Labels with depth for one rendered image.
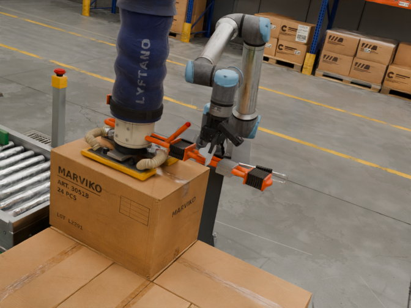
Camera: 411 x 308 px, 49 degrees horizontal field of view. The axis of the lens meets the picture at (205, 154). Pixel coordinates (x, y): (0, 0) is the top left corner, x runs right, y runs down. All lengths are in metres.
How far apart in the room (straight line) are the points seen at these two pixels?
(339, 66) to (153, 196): 7.31
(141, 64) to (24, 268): 0.97
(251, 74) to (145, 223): 1.02
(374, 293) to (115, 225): 1.91
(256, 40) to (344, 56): 6.52
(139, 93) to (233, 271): 0.91
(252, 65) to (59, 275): 1.37
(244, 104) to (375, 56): 6.33
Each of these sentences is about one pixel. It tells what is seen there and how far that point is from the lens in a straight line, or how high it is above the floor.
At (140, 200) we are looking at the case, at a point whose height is 0.90.
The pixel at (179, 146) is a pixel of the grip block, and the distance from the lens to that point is 1.86.
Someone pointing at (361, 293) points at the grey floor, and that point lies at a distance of 3.22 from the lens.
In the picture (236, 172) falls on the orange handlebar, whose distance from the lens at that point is 1.75.
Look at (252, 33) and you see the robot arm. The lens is 2.31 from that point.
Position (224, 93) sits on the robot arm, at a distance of 1.70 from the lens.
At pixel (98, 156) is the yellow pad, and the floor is 0.97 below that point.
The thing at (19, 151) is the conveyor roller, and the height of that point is 0.53.
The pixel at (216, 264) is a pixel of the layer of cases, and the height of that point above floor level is 0.54.
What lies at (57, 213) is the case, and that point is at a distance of 2.22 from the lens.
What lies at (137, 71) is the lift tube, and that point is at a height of 1.37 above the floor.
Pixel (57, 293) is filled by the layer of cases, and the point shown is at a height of 0.54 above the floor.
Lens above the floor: 1.85
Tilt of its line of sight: 24 degrees down
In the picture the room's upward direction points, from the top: 10 degrees clockwise
